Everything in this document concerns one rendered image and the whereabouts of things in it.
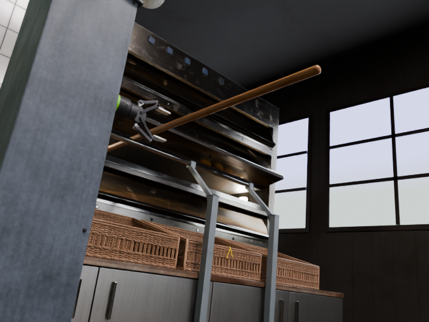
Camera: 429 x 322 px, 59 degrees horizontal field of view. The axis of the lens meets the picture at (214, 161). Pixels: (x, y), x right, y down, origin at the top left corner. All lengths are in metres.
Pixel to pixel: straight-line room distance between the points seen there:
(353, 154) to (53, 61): 3.88
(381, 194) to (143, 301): 3.03
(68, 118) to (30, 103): 0.08
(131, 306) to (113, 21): 1.11
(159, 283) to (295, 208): 3.09
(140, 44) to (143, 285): 1.57
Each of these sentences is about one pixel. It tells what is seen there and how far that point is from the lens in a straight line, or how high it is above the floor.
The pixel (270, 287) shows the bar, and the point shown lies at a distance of 2.16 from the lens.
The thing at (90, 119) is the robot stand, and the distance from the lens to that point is 0.88.
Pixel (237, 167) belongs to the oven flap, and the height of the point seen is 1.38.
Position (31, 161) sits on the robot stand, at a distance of 0.81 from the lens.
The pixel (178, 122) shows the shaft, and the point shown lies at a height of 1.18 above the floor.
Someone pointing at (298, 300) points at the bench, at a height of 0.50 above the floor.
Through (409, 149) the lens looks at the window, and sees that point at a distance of 4.26.
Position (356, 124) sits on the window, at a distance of 4.58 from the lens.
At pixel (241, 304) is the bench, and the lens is 2.07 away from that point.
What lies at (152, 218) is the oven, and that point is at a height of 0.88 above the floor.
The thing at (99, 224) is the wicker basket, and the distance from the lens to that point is 1.64.
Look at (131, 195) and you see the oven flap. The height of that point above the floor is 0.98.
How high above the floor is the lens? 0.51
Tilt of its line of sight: 19 degrees up
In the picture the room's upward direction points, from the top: 6 degrees clockwise
